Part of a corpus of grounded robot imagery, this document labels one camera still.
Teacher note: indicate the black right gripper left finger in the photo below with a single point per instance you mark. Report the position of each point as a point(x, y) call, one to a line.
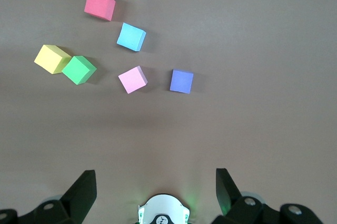
point(79, 200)

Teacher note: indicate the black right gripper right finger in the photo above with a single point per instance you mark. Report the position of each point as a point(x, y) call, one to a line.
point(229, 195)

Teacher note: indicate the pink foam cube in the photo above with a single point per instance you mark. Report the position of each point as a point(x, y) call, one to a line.
point(131, 80)

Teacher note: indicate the yellow foam cube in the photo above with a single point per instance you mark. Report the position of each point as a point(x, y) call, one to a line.
point(50, 59)

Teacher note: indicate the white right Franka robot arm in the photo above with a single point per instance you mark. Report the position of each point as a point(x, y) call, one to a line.
point(163, 205)

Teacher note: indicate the purple foam cube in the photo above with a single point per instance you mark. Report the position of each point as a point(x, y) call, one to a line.
point(181, 81)

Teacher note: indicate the green foam cube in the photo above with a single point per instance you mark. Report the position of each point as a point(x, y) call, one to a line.
point(77, 71)

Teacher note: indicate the brown table cover sheet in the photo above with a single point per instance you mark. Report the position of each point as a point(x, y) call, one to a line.
point(237, 50)

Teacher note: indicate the blue foam cube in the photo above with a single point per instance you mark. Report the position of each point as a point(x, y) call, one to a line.
point(130, 37)

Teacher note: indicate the red foam cube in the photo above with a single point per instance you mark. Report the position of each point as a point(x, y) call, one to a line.
point(98, 5)

